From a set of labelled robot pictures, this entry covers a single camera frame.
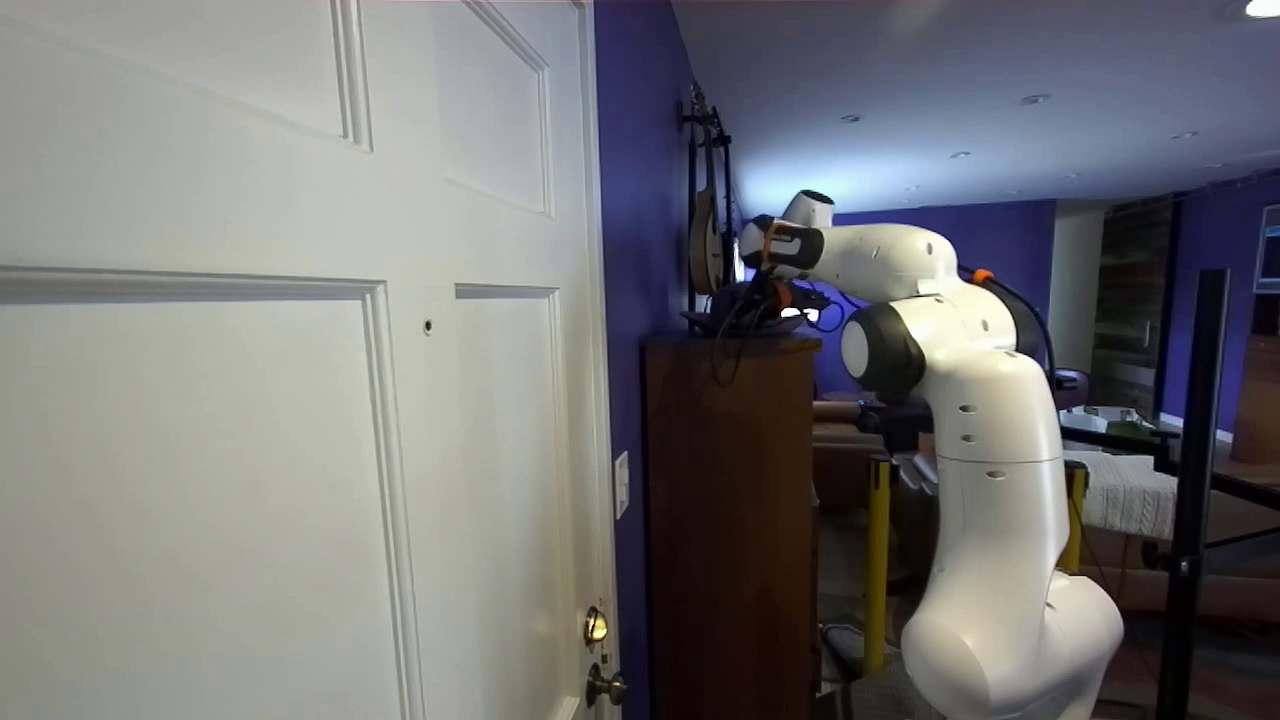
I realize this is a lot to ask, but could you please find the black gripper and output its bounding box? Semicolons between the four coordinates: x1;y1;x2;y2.
726;259;808;333

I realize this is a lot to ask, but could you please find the dark brass door knob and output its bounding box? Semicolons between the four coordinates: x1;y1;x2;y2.
581;660;631;711

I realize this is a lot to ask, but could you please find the white panel door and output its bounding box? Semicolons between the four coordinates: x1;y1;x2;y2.
0;0;623;720

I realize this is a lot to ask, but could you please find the black stand on cabinet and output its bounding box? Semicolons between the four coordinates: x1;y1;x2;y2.
675;82;742;323

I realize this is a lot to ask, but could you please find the brown wooden cabinet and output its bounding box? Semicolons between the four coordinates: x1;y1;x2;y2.
641;333;822;720

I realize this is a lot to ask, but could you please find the yellow stand pole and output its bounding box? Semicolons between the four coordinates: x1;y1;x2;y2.
859;457;895;675

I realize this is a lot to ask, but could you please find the white cloth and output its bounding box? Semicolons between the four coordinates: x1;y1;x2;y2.
1081;451;1182;539

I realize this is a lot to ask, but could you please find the black metal stand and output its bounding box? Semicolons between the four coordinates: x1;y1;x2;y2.
1151;265;1231;720

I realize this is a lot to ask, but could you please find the black table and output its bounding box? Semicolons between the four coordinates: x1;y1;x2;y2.
1056;402;1280;512

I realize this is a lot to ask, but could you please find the black looped gripper cable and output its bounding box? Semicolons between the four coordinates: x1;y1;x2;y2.
704;284;803;392

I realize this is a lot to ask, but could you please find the black camera on pole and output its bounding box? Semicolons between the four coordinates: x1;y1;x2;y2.
854;397;934;457

